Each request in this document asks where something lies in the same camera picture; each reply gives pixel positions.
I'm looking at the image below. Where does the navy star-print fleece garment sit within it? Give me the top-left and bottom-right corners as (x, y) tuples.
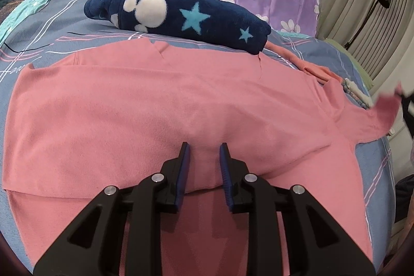
(84, 0), (272, 54)

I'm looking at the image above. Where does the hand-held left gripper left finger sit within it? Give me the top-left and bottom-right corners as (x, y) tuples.
(33, 142), (191, 276)

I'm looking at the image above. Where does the pink long-sleeve top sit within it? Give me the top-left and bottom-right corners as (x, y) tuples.
(2, 37), (403, 276)

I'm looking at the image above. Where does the small patterned white cloth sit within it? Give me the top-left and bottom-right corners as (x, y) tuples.
(343, 78), (376, 108)

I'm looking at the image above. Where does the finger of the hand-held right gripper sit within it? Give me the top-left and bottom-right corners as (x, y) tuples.
(399, 87), (414, 138)

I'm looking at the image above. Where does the light green cloth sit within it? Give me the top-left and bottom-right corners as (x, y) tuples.
(323, 37), (376, 89)

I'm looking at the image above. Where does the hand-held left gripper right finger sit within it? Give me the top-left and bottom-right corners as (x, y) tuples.
(219, 143), (376, 276)

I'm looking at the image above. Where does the teal blanket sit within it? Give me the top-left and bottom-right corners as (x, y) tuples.
(0, 0), (65, 47)

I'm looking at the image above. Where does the blue plaid bed sheet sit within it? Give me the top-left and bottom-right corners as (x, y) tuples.
(0, 0), (402, 264)

